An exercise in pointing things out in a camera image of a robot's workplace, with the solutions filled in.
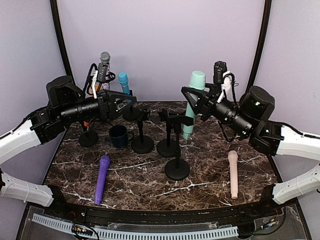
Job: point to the orange microphone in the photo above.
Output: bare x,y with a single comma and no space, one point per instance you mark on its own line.
86,123

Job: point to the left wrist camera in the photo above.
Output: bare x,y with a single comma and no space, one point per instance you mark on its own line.
96,79

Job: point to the black front rail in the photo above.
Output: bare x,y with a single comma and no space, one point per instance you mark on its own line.
241,215

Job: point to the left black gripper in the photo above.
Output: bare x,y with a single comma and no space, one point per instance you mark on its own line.
108,97

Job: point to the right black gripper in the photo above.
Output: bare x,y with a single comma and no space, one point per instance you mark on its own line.
207,100

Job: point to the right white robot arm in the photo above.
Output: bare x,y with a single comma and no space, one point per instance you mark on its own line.
250,120

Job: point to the teal blue microphone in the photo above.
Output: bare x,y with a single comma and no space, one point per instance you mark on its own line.
124,82

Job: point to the black round-base stand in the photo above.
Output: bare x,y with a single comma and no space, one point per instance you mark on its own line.
178,169
88,137
132,114
142,144
167,147

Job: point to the pale pink microphone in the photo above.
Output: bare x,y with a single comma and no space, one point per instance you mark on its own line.
233,170

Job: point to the silver glitter microphone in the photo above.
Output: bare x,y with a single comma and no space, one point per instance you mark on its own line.
105,58

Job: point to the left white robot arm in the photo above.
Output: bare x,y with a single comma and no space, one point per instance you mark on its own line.
67,104

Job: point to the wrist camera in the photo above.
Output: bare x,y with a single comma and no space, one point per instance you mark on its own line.
96,79
225,80

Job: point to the black round-base stand, orange mic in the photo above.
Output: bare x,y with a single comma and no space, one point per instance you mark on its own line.
88,137

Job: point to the white slotted cable duct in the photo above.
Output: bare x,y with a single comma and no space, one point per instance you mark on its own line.
121,231

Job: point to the black round-base stand, teal mic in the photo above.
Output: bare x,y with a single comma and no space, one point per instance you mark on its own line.
132,114

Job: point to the left black corner post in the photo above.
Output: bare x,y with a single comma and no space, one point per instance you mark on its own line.
60,37

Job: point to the black corner post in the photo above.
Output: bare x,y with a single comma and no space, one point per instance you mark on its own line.
60,37
260,44

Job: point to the dark blue mug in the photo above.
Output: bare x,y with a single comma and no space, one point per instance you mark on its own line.
120,136

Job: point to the black tripod shock-mount stand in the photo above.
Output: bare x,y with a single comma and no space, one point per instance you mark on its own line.
110,76

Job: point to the purple microphone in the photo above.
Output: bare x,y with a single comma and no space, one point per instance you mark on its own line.
104,164

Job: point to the right black corner post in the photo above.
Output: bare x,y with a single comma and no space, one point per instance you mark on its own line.
260,44

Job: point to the mint green microphone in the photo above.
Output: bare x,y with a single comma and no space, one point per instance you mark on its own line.
197,81

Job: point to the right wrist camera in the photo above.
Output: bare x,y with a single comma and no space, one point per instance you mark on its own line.
225,80

